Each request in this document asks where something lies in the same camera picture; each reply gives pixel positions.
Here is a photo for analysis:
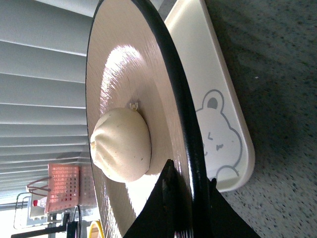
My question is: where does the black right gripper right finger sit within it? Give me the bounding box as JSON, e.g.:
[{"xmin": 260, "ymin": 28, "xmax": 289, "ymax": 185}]
[{"xmin": 209, "ymin": 178, "xmax": 259, "ymax": 238}]

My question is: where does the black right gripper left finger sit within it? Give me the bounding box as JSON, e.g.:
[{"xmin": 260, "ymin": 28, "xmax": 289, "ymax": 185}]
[{"xmin": 124, "ymin": 160, "xmax": 192, "ymax": 238}]

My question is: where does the white steamed bun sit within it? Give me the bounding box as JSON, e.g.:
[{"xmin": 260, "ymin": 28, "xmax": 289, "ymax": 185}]
[{"xmin": 90, "ymin": 108, "xmax": 152, "ymax": 183}]

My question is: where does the beige plate with black rim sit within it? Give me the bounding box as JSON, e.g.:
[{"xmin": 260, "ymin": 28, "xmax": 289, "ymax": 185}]
[{"xmin": 86, "ymin": 0, "xmax": 213, "ymax": 238}]

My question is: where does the cream bear print tray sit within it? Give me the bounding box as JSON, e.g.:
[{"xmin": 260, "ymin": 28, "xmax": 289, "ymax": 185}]
[{"xmin": 165, "ymin": 0, "xmax": 255, "ymax": 192}]

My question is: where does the pink plastic basket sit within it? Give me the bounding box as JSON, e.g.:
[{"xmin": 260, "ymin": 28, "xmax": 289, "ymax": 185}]
[{"xmin": 26, "ymin": 164, "xmax": 96, "ymax": 213}]

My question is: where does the grey pleated curtain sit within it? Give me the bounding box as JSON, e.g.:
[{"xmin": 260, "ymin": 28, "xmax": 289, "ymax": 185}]
[{"xmin": 0, "ymin": 0, "xmax": 98, "ymax": 209}]

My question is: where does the white metal frame cart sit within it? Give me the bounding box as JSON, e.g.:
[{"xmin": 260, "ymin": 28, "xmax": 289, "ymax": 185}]
[{"xmin": 10, "ymin": 192, "xmax": 81, "ymax": 238}]

